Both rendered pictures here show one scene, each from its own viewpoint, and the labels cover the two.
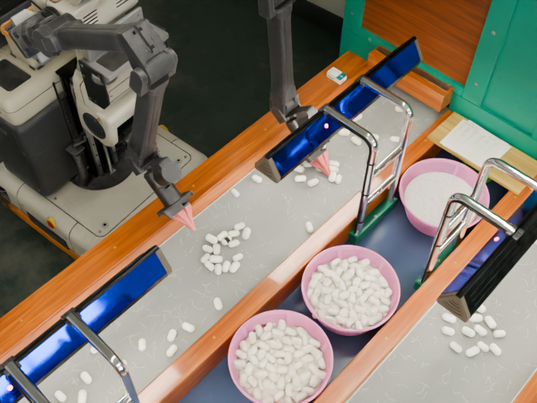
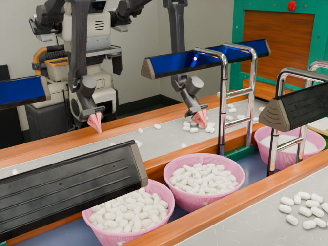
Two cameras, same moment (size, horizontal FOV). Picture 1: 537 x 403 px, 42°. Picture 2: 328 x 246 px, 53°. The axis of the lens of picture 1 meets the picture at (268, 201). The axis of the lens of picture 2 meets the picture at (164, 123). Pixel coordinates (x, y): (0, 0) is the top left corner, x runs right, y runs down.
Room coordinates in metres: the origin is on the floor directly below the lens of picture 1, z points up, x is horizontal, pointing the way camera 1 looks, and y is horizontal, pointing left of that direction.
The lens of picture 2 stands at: (0.00, -0.34, 1.35)
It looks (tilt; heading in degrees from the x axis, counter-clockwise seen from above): 23 degrees down; 14
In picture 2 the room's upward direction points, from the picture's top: 2 degrees counter-clockwise
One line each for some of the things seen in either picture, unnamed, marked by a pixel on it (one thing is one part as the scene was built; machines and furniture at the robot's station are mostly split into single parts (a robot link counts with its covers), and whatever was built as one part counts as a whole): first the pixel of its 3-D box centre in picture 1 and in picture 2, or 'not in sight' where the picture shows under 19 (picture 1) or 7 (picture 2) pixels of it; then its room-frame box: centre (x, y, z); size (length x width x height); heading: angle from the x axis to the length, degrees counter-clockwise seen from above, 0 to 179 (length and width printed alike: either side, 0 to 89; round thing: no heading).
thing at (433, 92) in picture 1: (408, 77); (268, 91); (1.70, -0.46, 0.83); 0.30 x 0.06 x 0.07; 47
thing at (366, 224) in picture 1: (359, 161); (222, 103); (1.28, -0.26, 0.90); 0.20 x 0.19 x 0.45; 137
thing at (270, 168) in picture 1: (344, 101); (212, 55); (1.34, -0.20, 1.08); 0.62 x 0.08 x 0.07; 137
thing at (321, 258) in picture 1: (348, 294); (203, 184); (0.95, -0.22, 0.72); 0.27 x 0.27 x 0.10
